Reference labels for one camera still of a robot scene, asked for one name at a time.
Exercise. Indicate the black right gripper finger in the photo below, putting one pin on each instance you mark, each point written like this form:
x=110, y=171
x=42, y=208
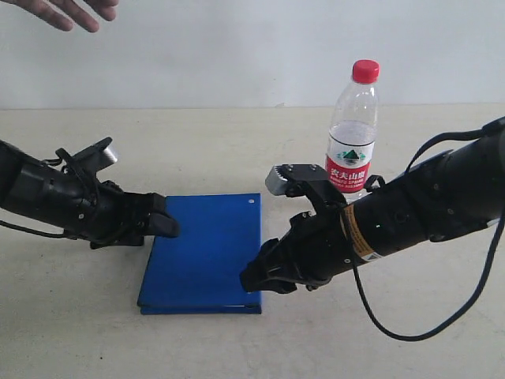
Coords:
x=268, y=271

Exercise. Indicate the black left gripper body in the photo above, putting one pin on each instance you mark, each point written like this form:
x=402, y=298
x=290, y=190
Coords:
x=120, y=218

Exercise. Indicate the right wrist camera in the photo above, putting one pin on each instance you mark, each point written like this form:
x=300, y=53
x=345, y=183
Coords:
x=304, y=180

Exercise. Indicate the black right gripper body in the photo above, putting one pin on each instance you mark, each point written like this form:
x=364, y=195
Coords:
x=314, y=250

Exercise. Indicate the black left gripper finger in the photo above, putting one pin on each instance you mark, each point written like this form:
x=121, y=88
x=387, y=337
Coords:
x=161, y=224

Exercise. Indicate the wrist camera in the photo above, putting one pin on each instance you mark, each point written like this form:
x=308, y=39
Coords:
x=304, y=180
x=92, y=159

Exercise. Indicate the person's open hand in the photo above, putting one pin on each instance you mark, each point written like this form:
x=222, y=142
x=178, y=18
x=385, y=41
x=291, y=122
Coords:
x=64, y=14

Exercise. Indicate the clear water bottle red cap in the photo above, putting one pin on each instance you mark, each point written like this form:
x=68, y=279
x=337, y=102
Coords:
x=353, y=130

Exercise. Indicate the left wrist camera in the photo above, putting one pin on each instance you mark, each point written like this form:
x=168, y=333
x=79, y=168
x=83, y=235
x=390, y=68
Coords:
x=92, y=159

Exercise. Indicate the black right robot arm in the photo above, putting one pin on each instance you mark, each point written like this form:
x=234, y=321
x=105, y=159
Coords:
x=447, y=196

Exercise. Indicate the blue notebook folder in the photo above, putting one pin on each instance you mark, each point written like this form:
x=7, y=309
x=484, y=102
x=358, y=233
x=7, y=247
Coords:
x=198, y=272

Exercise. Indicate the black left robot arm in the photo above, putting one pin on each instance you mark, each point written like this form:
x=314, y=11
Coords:
x=65, y=192

